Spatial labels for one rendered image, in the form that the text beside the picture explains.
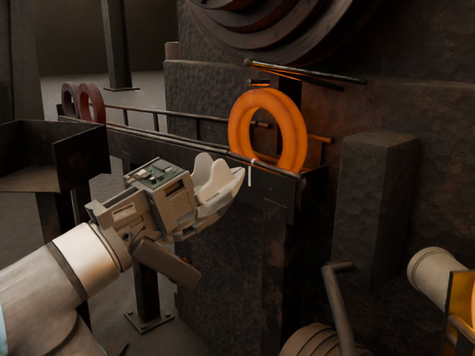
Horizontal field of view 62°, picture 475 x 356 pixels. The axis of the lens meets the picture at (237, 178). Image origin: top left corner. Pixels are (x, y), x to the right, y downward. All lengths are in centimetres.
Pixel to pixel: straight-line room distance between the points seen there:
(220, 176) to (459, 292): 29
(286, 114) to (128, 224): 35
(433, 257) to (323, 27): 34
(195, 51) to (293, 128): 51
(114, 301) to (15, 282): 119
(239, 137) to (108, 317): 95
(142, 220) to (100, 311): 113
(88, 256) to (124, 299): 118
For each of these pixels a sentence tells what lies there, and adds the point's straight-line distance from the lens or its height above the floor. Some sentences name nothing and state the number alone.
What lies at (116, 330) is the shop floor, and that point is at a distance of 149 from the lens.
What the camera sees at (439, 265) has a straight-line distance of 51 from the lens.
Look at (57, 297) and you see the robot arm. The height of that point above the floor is 69.
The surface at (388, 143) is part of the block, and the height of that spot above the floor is 80.
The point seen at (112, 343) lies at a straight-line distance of 143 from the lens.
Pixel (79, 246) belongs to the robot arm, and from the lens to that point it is 45.
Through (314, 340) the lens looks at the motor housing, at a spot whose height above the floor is 53.
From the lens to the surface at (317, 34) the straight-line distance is 63.
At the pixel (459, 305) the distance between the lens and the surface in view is 47.
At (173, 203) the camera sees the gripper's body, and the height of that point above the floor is 75.
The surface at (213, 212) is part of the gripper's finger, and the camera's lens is 49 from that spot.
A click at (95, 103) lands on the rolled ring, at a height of 72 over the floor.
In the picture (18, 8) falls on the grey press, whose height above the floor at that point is 112.
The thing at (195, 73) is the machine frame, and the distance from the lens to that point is 104.
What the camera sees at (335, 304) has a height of 58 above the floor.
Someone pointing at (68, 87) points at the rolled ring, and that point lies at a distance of 168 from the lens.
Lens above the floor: 94
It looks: 20 degrees down
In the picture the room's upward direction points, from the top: straight up
